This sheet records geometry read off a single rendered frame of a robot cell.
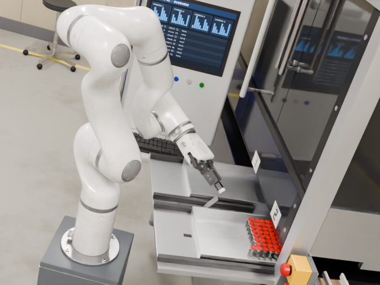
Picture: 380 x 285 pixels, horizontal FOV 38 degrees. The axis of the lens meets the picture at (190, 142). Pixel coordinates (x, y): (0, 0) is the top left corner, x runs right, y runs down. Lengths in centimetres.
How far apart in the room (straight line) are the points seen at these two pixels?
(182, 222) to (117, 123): 62
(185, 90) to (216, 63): 20
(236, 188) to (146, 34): 102
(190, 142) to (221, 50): 89
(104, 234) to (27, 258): 133
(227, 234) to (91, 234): 53
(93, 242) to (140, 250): 145
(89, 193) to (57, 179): 197
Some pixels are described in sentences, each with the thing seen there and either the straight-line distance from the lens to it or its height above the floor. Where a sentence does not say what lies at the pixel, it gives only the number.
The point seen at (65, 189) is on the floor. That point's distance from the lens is 355.
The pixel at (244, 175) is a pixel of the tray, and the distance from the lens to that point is 240.
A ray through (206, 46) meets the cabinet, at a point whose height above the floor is 130.
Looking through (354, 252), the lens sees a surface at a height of 105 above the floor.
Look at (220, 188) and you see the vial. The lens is 168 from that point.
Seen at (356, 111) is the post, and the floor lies 154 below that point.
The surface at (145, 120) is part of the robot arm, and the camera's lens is 165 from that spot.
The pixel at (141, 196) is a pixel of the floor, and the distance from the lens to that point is 362.
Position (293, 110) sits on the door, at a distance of 199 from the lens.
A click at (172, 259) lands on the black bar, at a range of 183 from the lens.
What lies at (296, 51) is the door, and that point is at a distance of 207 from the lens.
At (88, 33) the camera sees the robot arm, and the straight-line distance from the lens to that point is 135.
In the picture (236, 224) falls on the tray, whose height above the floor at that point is 88.
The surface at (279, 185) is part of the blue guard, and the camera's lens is 197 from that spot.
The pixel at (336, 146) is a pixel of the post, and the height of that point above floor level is 142.
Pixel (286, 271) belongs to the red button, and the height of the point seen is 100.
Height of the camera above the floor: 208
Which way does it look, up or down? 28 degrees down
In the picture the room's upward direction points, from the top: 16 degrees clockwise
